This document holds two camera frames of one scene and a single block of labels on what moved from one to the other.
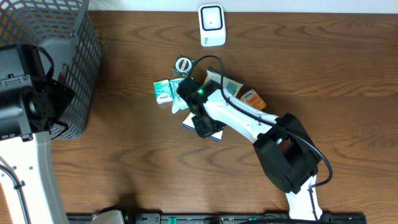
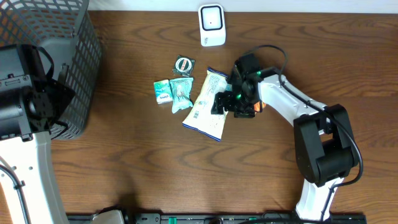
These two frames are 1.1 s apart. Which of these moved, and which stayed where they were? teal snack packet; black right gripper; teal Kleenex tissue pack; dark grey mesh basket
Moved: black right gripper
Stayed: dark grey mesh basket; teal Kleenex tissue pack; teal snack packet
